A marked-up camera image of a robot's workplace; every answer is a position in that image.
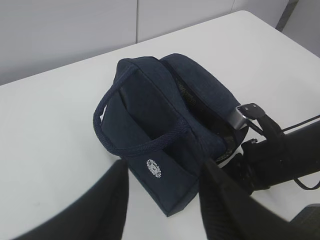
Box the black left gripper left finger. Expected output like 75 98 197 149
18 159 129 240

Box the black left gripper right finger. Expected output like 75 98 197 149
199 161 300 240

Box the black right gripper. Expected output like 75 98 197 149
224 123 320 194

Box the dark navy lunch bag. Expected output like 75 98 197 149
93 53 248 217

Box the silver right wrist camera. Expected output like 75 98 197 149
229 102 286 141

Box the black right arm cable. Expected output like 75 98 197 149
282 113 320 191

